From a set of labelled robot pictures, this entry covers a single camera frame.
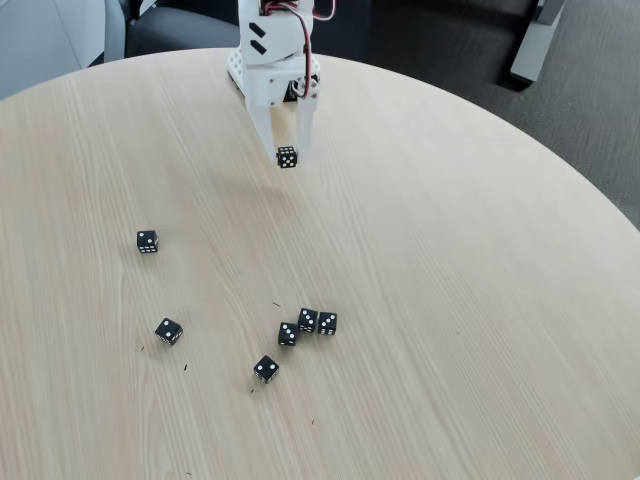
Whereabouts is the grey desk leg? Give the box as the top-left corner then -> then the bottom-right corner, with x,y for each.
509,0 -> 567,84

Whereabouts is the black die showing two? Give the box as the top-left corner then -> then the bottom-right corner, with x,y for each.
253,354 -> 281,386
154,317 -> 184,347

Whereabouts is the dark upholstered chair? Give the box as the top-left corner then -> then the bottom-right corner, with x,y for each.
124,0 -> 241,59

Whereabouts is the white cabinet panel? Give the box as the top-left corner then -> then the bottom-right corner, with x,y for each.
0,0 -> 126,101

